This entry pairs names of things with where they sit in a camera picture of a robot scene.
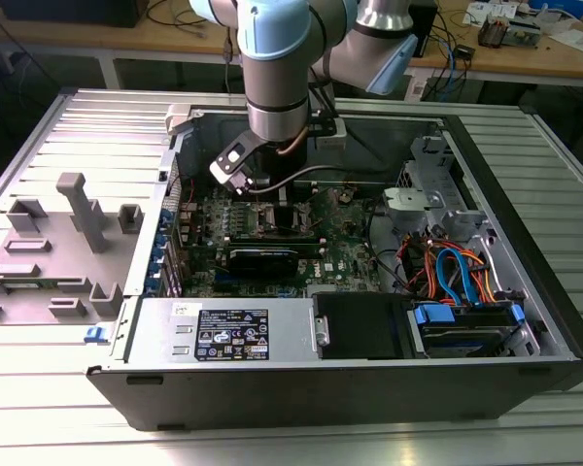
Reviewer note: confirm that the square CPU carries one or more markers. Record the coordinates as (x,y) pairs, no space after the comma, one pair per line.
(270,218)

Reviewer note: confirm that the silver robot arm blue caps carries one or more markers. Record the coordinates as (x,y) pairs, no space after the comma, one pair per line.
(277,87)

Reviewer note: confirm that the CPU socket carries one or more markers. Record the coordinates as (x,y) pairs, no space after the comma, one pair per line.
(303,216)

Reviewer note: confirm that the blue expansion slot latch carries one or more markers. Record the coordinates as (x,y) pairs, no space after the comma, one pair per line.
(155,259)

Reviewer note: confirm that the coin battery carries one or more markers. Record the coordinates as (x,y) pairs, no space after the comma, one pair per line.
(346,197)

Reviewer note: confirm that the green motherboard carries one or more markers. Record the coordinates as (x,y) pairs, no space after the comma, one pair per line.
(340,242)

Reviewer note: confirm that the black graphics card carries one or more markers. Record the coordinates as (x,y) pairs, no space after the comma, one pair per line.
(262,264)

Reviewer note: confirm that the silver metal drive cage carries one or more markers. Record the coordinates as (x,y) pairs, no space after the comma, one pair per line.
(430,170)

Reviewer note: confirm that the black plastic shroud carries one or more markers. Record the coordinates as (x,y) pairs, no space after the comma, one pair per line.
(364,327)

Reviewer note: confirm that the black upright box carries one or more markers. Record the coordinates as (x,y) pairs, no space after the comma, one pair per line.
(425,29)

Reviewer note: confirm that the wooden desk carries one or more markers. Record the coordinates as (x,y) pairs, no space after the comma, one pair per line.
(126,39)

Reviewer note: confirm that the small black box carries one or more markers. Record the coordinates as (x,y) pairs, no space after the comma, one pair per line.
(464,51)

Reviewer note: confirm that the silver power supply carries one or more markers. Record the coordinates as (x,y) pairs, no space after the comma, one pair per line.
(155,335)

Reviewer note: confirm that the black PC case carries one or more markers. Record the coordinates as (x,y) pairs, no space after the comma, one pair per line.
(320,393)

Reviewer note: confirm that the finned heat sink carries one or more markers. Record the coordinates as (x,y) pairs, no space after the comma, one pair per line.
(493,31)

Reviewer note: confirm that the grey parts rack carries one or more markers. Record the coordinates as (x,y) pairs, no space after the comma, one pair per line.
(53,264)

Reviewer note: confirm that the hard disk in blue carrier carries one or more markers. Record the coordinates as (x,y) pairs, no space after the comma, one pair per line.
(466,335)

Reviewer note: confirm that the blue plastic clip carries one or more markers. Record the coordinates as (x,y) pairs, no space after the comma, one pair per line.
(96,334)

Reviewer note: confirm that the large black equipment box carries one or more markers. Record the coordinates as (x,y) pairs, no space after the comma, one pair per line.
(78,12)

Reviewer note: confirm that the white printed box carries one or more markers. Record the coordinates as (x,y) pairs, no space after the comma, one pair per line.
(486,7)

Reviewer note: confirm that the grey electronic device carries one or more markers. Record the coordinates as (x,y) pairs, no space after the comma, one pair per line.
(524,34)

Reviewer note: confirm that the white papers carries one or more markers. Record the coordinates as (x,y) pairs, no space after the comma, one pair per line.
(578,39)

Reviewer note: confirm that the white camera black bracket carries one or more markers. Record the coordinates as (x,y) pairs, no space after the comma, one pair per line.
(230,160)

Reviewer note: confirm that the small white camera box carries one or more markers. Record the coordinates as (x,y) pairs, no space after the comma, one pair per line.
(332,138)

